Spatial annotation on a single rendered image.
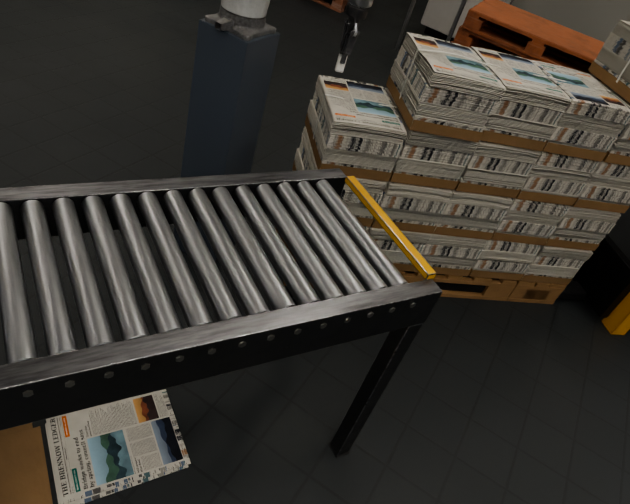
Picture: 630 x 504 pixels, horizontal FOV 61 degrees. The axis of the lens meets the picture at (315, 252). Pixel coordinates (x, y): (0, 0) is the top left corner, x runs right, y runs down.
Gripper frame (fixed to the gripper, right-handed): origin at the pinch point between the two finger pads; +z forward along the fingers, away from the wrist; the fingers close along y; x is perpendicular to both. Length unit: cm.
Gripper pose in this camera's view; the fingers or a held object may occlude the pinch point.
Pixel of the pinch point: (341, 62)
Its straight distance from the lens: 205.0
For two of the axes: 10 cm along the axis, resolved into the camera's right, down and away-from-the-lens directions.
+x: -9.5, -0.9, -2.9
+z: -2.5, 7.4, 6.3
